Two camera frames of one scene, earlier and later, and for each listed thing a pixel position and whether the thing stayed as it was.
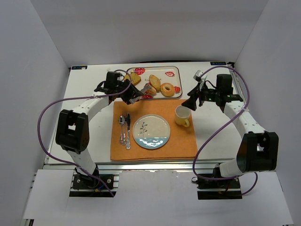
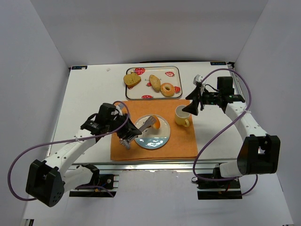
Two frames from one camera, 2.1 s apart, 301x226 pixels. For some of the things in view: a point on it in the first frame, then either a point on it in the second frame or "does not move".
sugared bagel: (165, 92) does not move
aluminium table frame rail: (137, 166) does not move
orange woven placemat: (182, 141) does not move
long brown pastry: (155, 82) does not move
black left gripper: (129, 92) to (124, 129)
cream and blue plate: (151, 131) does not move
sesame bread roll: (151, 92) to (156, 125)
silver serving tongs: (146, 87) to (146, 124)
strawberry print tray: (168, 74) does not move
